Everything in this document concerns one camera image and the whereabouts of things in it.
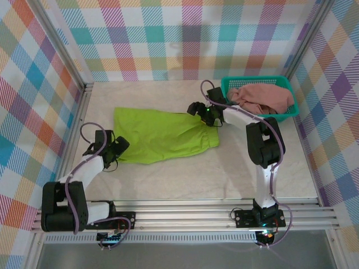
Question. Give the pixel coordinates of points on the lime green shorts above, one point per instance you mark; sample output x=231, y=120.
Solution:
x=162, y=134

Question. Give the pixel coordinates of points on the pink shorts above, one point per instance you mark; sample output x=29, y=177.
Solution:
x=263, y=96

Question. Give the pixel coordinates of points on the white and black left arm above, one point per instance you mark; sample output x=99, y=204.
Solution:
x=89, y=168

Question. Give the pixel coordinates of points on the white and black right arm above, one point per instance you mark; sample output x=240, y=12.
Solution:
x=263, y=182

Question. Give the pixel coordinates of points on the teal plastic basket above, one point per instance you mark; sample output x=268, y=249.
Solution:
x=252, y=81

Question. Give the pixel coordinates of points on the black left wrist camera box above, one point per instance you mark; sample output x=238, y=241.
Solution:
x=103, y=138

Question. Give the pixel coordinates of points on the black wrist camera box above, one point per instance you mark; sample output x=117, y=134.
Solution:
x=216, y=95
x=103, y=138

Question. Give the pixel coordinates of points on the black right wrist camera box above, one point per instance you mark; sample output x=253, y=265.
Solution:
x=216, y=95

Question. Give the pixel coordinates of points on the aluminium left side rail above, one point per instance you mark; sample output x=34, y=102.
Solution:
x=74, y=126

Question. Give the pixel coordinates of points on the aluminium front rail beam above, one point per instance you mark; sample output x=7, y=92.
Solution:
x=182, y=215

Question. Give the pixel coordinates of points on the aluminium left corner post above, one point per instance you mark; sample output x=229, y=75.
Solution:
x=59, y=39

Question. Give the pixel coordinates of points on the aluminium corner post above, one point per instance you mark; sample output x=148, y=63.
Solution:
x=59, y=39
x=308, y=39

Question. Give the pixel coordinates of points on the aluminium right corner post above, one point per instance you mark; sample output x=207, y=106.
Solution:
x=308, y=39

